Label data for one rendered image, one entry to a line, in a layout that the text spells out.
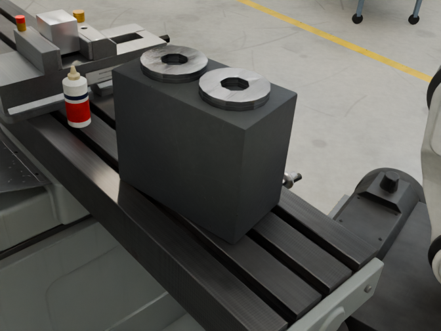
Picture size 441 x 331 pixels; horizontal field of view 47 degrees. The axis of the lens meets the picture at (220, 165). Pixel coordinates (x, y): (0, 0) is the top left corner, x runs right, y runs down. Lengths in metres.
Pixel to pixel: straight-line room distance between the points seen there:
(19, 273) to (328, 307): 0.60
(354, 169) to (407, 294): 1.36
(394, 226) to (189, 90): 0.78
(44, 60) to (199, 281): 0.50
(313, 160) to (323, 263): 1.80
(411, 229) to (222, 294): 0.79
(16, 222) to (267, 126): 0.52
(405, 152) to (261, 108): 2.12
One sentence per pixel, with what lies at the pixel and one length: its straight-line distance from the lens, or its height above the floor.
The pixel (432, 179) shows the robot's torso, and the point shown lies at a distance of 1.06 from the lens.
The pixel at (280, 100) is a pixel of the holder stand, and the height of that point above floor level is 1.11.
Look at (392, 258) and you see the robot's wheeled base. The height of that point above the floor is 0.57.
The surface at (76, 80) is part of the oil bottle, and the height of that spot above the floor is 1.01.
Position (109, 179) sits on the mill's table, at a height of 0.92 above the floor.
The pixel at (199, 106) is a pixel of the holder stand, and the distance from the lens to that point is 0.62.
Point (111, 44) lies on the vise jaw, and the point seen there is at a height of 1.01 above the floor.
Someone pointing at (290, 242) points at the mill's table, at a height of 0.92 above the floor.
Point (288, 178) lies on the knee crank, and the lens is 1.48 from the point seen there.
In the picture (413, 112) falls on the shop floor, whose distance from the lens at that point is 3.09.
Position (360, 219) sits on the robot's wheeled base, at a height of 0.59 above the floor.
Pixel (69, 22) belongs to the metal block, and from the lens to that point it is 0.99.
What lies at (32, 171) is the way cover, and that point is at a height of 0.85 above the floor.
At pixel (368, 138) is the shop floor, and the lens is 2.74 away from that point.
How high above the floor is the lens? 1.42
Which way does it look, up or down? 37 degrees down
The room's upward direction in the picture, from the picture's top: 4 degrees clockwise
